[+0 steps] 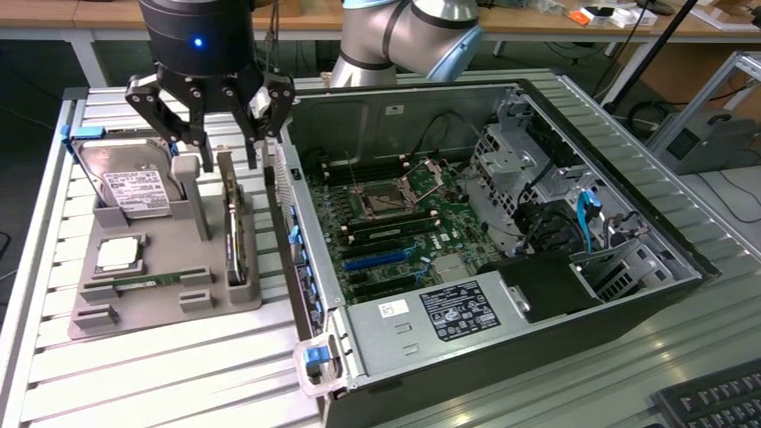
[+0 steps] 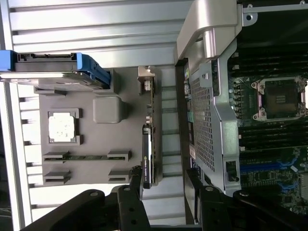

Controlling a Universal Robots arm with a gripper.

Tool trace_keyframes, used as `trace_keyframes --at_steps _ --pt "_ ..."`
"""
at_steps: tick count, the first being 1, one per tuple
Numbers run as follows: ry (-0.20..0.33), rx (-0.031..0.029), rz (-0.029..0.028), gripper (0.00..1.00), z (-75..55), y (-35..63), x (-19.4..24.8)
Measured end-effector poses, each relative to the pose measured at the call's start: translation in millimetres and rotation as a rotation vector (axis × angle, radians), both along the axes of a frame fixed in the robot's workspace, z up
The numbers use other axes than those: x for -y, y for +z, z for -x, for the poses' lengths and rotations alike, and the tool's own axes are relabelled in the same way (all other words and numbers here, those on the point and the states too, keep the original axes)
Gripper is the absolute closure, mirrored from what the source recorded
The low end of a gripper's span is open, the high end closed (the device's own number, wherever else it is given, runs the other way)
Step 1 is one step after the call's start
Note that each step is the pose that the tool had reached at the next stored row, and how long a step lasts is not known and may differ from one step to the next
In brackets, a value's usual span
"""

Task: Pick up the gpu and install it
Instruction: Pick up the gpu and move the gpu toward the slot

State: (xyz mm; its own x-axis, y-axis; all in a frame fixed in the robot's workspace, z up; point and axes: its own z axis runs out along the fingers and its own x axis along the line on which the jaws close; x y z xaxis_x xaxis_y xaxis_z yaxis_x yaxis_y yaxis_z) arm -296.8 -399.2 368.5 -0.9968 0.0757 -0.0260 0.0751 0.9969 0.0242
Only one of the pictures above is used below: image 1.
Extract blue case latch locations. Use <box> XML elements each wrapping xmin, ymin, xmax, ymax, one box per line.
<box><xmin>303</xmin><ymin>347</ymin><xmax>332</xmax><ymax>375</ymax></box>

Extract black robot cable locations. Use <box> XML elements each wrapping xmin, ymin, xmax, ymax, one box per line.
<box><xmin>263</xmin><ymin>0</ymin><xmax>286</xmax><ymax>77</ymax></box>

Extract vented silver disk bay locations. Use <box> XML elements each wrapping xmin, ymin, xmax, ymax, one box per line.
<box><xmin>568</xmin><ymin>240</ymin><xmax>679</xmax><ymax>304</ymax></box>

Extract aluminium profile frame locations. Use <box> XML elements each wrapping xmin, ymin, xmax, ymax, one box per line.
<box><xmin>683</xmin><ymin>49</ymin><xmax>761</xmax><ymax>135</ymax></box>

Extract green RAM stick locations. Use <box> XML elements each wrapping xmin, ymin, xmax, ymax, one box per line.
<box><xmin>112</xmin><ymin>272</ymin><xmax>183</xmax><ymax>291</ymax></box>

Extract hard disk drive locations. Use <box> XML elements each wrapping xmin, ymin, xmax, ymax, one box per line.
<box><xmin>62</xmin><ymin>126</ymin><xmax>182</xmax><ymax>210</ymax></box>

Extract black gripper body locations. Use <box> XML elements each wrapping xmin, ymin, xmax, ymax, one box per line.
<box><xmin>139</xmin><ymin>0</ymin><xmax>266</xmax><ymax>112</ymax></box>

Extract grey parts rack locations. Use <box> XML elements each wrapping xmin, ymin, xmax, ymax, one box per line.
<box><xmin>66</xmin><ymin>155</ymin><xmax>264</xmax><ymax>342</ymax></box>

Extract orange and white box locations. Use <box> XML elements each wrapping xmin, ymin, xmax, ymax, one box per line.
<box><xmin>568</xmin><ymin>6</ymin><xmax>620</xmax><ymax>29</ymax></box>

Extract black plastic shroud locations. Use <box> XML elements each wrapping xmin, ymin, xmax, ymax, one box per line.
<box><xmin>478</xmin><ymin>256</ymin><xmax>603</xmax><ymax>325</ymax></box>

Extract dark RAM stick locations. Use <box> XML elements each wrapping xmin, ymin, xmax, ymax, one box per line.
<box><xmin>347</xmin><ymin>217</ymin><xmax>442</xmax><ymax>245</ymax></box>

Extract blue wire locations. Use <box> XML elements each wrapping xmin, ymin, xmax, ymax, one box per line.
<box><xmin>574</xmin><ymin>189</ymin><xmax>603</xmax><ymax>256</ymax></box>

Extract grey power supply unit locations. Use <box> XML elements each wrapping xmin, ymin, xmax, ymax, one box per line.
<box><xmin>343</xmin><ymin>270</ymin><xmax>532</xmax><ymax>379</ymax></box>

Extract black expansion slot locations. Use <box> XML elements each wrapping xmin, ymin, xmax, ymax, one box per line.
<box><xmin>339</xmin><ymin>240</ymin><xmax>407</xmax><ymax>262</ymax></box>
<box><xmin>355</xmin><ymin>275</ymin><xmax>422</xmax><ymax>300</ymax></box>

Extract black RAM slot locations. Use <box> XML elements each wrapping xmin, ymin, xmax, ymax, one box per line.
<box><xmin>322</xmin><ymin>153</ymin><xmax>404</xmax><ymax>169</ymax></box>
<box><xmin>327</xmin><ymin>167</ymin><xmax>414</xmax><ymax>184</ymax></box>
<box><xmin>343</xmin><ymin>210</ymin><xmax>435</xmax><ymax>229</ymax></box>
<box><xmin>324</xmin><ymin>158</ymin><xmax>408</xmax><ymax>174</ymax></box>
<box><xmin>326</xmin><ymin>162</ymin><xmax>411</xmax><ymax>178</ymax></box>
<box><xmin>342</xmin><ymin>208</ymin><xmax>431</xmax><ymax>226</ymax></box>

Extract green motherboard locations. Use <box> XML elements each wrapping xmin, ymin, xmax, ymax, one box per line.
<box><xmin>300</xmin><ymin>153</ymin><xmax>514</xmax><ymax>309</ymax></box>

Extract silver disk bay cage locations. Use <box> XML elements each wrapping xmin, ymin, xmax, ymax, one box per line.
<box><xmin>470</xmin><ymin>122</ymin><xmax>600</xmax><ymax>259</ymax></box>

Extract silver chipset heatsink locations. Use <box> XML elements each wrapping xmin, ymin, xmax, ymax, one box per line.
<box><xmin>431</xmin><ymin>256</ymin><xmax>478</xmax><ymax>281</ymax></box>

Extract silver CPU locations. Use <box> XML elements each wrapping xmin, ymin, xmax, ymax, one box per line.
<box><xmin>94</xmin><ymin>239</ymin><xmax>144</xmax><ymax>272</ymax></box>

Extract wooden desk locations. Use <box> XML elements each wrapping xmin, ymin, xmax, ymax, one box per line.
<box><xmin>0</xmin><ymin>0</ymin><xmax>347</xmax><ymax>88</ymax></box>
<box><xmin>479</xmin><ymin>0</ymin><xmax>761</xmax><ymax>111</ymax></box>

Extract green graphics card with fan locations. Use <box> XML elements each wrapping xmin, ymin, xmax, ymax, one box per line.
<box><xmin>215</xmin><ymin>144</ymin><xmax>255</xmax><ymax>286</ymax></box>

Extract CPU socket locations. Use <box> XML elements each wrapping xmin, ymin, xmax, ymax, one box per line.
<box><xmin>354</xmin><ymin>182</ymin><xmax>414</xmax><ymax>222</ymax></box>

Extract grey control box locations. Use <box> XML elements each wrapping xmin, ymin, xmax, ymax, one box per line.
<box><xmin>646</xmin><ymin>106</ymin><xmax>761</xmax><ymax>177</ymax></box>

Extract brown wooden block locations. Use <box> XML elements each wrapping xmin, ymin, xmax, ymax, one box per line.
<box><xmin>712</xmin><ymin>0</ymin><xmax>761</xmax><ymax>17</ymax></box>

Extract white papers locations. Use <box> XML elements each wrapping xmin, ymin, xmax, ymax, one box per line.
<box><xmin>690</xmin><ymin>4</ymin><xmax>761</xmax><ymax>32</ymax></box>

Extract silver socket cover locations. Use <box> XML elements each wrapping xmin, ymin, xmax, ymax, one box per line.
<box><xmin>402</xmin><ymin>158</ymin><xmax>447</xmax><ymax>202</ymax></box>

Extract black open PC case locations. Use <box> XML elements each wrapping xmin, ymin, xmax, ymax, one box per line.
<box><xmin>260</xmin><ymin>78</ymin><xmax>724</xmax><ymax>428</ymax></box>

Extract silver hard disk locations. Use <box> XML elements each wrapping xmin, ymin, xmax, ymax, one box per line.
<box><xmin>78</xmin><ymin>138</ymin><xmax>187</xmax><ymax>220</ymax></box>

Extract black tripod pole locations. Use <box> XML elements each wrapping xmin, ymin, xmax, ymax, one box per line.
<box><xmin>600</xmin><ymin>0</ymin><xmax>702</xmax><ymax>112</ymax></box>

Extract black wire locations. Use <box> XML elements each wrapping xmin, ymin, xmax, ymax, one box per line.
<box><xmin>415</xmin><ymin>111</ymin><xmax>472</xmax><ymax>158</ymax></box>

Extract black keyboard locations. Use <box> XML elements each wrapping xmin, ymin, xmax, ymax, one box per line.
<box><xmin>647</xmin><ymin>359</ymin><xmax>761</xmax><ymax>428</ymax></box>

